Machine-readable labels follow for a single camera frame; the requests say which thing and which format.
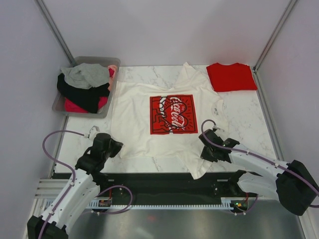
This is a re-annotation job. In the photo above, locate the white printed t-shirt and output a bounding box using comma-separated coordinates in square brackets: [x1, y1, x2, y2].
[111, 63, 229, 179]

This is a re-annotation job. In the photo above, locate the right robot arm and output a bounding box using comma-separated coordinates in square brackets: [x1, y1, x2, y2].
[199, 129, 319, 216]

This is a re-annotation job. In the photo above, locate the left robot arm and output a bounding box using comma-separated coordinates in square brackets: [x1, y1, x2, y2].
[27, 133, 123, 239]

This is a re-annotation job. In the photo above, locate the magenta t-shirt in bin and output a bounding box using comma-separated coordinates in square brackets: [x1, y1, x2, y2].
[64, 97, 108, 113]

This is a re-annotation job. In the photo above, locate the black t-shirt in bin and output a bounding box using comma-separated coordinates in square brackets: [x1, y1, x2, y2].
[57, 73, 110, 114]

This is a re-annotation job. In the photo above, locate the folded red t-shirt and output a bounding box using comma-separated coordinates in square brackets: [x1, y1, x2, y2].
[206, 63, 257, 92]

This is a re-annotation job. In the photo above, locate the grey t-shirt in bin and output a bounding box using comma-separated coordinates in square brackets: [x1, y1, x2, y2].
[60, 63, 110, 90]

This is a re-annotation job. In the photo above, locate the pink t-shirt in bin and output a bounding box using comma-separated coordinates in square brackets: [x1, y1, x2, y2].
[107, 65, 118, 92]

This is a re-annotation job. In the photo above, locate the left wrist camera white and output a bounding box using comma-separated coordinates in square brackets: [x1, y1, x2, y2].
[84, 125, 100, 140]

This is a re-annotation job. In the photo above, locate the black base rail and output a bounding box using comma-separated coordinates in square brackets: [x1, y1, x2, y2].
[53, 171, 259, 206]

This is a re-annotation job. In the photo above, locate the white slotted cable duct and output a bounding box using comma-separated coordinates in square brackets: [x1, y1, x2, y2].
[86, 199, 233, 210]

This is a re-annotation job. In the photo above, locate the aluminium front frame rail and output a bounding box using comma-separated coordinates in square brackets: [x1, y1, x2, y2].
[29, 179, 68, 218]

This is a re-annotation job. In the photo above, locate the left aluminium corner post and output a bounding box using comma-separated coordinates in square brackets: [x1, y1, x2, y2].
[34, 0, 75, 65]

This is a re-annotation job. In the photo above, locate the aluminium corner post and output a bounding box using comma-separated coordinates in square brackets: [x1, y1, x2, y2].
[34, 0, 75, 65]
[252, 0, 299, 73]

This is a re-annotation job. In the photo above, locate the right aluminium corner post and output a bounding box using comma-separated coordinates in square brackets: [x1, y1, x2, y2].
[252, 0, 299, 73]

